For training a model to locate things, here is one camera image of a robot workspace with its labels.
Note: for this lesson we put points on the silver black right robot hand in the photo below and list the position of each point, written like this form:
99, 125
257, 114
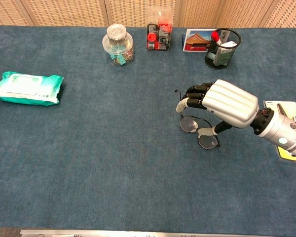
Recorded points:
232, 103

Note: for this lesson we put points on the black wire-frame eyeglasses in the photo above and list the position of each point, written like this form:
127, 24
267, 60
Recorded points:
187, 124

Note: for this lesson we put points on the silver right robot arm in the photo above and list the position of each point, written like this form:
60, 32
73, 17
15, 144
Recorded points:
281, 130

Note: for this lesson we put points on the green white carton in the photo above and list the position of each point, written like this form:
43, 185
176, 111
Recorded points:
222, 54

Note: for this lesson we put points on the black mesh pen holder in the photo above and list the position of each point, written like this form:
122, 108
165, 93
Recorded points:
233, 53

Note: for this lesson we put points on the grey tube with black lettering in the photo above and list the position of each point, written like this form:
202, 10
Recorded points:
224, 36

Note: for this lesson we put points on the red capped marker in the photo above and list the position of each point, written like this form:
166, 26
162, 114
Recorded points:
215, 35

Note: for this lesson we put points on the postcard with red building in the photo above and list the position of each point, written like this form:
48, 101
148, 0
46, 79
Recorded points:
195, 40

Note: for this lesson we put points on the yellow razor blister pack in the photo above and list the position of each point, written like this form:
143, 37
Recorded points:
284, 154

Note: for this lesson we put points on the red black stamp blister pack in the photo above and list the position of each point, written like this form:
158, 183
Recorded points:
160, 40

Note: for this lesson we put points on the clear plastic box red insert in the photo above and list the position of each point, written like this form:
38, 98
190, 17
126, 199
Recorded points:
160, 14

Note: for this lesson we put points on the clear jar of binder clips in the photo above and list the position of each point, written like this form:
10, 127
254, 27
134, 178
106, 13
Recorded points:
118, 55

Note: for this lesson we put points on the blue felt table cloth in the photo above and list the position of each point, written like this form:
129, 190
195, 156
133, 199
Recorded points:
113, 148

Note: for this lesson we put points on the small clear jar of pins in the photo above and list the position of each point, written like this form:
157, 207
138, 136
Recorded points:
116, 32

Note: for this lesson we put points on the rattan folding screen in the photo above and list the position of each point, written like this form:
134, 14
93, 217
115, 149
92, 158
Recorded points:
64, 12

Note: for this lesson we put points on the green white wet wipes pack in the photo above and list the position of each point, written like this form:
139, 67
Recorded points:
24, 86

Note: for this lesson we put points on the metal rail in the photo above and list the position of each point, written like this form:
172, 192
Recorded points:
138, 233

